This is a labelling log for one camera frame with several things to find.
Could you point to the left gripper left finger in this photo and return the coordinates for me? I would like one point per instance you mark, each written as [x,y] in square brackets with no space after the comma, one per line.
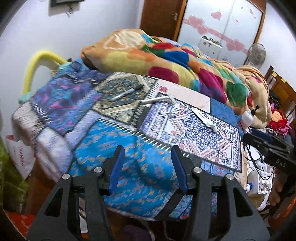
[112,170]

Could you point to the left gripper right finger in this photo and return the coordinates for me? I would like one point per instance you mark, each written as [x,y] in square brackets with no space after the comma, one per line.
[183,168]

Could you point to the white ointment tube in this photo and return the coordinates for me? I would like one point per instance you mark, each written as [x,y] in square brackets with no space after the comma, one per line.
[205,119]

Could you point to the white bottle with black cap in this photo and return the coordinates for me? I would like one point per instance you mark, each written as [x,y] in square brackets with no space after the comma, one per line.
[247,118]

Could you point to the wooden chair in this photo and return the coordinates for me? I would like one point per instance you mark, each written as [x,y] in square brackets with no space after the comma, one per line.
[283,92]

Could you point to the patchwork patterned bedsheet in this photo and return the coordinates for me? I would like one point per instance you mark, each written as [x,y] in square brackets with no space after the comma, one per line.
[73,127]

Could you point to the white disposable razor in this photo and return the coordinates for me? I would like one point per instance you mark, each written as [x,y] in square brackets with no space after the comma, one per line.
[165,97]

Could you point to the grey black marker pen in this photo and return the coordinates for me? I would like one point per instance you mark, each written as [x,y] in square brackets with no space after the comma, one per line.
[127,92]

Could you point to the white plastic shopping bag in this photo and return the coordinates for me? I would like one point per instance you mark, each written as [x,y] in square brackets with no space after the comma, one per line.
[23,156]

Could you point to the standing electric fan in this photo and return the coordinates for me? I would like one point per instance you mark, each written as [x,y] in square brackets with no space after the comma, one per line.
[256,54]

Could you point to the green leaf pattern bag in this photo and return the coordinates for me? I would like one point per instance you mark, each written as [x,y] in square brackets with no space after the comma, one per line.
[13,187]

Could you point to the colourful fleece blanket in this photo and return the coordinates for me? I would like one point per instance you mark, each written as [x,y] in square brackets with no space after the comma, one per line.
[133,51]

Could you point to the white box on bed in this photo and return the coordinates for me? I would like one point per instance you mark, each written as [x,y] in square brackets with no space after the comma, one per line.
[210,47]

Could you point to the white wardrobe with pink hearts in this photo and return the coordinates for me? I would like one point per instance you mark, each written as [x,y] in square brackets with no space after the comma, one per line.
[234,24]

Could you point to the yellow foam tube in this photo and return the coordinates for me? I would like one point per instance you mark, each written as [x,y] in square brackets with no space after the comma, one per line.
[33,64]

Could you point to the brown wooden door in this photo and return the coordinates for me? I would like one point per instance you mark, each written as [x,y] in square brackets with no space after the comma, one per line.
[162,18]

